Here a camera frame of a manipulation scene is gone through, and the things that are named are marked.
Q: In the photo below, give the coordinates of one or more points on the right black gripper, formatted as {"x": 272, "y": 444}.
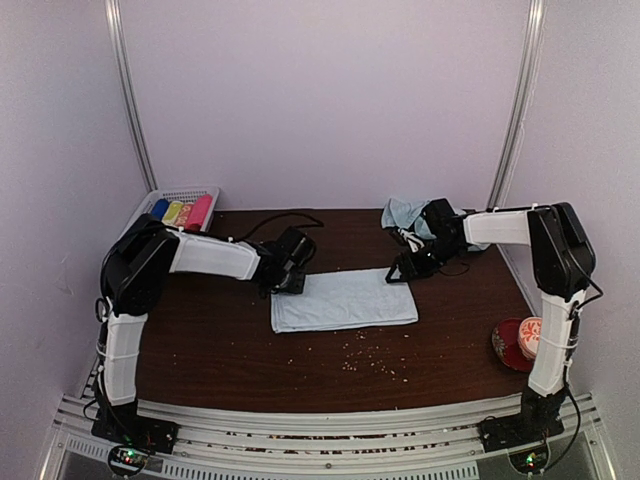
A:
{"x": 417, "y": 271}

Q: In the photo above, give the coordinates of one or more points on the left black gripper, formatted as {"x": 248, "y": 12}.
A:
{"x": 296, "y": 287}

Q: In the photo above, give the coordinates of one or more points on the light blue towel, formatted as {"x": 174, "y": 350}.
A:
{"x": 342, "y": 301}
{"x": 407, "y": 225}

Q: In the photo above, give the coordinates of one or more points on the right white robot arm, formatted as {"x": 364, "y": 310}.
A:
{"x": 563, "y": 262}

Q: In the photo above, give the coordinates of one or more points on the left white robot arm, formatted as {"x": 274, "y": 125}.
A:
{"x": 132, "y": 280}

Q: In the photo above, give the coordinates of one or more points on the crumpled light blue towel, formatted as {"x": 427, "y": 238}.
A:
{"x": 407, "y": 225}

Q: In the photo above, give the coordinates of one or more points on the pink rolled towel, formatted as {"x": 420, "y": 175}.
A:
{"x": 196, "y": 219}

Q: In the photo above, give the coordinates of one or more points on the patterned orange rolled towel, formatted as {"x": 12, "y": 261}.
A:
{"x": 182, "y": 218}

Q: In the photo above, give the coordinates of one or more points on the yellow rolled towel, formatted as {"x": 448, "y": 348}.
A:
{"x": 173, "y": 213}

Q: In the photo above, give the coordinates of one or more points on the red floral bowl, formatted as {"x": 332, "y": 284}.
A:
{"x": 504, "y": 340}

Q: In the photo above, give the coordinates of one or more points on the blue rolled towel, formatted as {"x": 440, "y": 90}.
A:
{"x": 160, "y": 208}

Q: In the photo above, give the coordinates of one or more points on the white plastic basket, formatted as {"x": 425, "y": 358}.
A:
{"x": 184, "y": 195}

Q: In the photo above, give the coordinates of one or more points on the orange white patterned bowl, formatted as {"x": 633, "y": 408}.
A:
{"x": 528, "y": 336}

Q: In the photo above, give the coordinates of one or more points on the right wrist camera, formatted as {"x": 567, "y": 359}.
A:
{"x": 443, "y": 222}

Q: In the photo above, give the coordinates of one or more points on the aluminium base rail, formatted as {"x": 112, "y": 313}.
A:
{"x": 423, "y": 443}

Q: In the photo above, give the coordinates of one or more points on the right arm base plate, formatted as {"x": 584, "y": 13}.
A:
{"x": 508, "y": 432}

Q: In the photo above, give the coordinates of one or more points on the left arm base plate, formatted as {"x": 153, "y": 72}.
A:
{"x": 143, "y": 433}

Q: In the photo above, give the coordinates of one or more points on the right aluminium frame post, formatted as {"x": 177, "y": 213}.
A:
{"x": 524, "y": 91}

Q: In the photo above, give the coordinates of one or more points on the aluminium frame post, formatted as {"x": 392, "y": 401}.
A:
{"x": 524, "y": 91}
{"x": 117, "y": 37}

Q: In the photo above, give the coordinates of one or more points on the left aluminium frame post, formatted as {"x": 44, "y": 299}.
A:
{"x": 117, "y": 37}

